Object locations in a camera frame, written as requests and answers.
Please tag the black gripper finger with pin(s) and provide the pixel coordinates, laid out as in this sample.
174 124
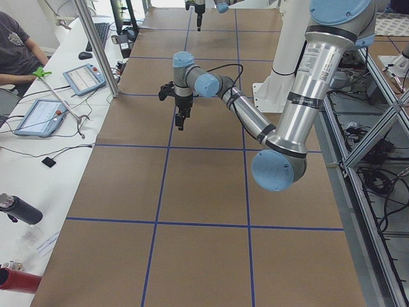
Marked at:
199 21
180 118

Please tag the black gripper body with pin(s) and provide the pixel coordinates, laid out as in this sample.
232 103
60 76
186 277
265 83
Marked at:
183 102
199 13

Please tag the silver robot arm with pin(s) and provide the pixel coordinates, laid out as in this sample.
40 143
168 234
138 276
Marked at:
334 27
222 6

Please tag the black keyboard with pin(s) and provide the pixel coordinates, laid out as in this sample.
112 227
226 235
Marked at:
102 30

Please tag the far blue teach pendant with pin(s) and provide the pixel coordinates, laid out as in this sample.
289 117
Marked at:
84 79

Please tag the blue teach pendant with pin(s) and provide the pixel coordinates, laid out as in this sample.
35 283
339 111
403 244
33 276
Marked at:
84 79
43 118

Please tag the black computer mouse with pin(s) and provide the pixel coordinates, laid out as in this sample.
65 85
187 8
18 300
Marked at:
85 55

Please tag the near blue teach pendant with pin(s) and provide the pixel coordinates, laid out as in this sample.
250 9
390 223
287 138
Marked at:
43 118

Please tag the small black square pad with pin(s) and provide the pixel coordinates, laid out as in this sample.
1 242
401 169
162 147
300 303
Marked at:
49 162

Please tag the seated person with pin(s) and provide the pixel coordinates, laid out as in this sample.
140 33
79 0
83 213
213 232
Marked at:
20 56

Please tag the black water bottle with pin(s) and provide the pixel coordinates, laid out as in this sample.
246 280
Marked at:
19 210

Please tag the red cylinder bottle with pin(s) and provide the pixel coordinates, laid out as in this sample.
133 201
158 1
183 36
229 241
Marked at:
19 281

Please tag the white pedestal column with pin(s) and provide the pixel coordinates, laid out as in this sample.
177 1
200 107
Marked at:
271 95

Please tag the aluminium frame post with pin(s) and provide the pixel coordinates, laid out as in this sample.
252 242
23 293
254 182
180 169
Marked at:
99 52

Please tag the green handled reacher stick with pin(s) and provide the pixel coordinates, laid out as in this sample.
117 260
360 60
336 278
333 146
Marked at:
40 74

